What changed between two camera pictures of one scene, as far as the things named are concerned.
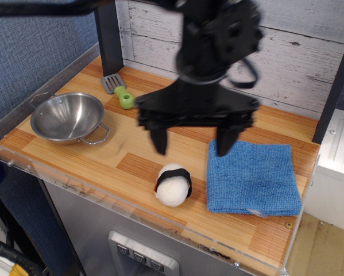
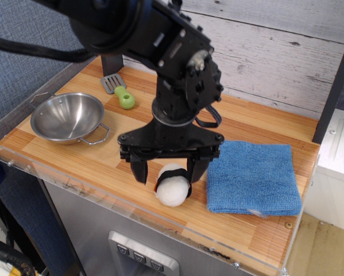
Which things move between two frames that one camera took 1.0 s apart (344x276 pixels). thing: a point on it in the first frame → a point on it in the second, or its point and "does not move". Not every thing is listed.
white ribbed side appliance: [332, 200] does not move
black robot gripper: [184, 104] → [166, 140]
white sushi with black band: [173, 186] does not move
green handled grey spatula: [113, 83] does not move
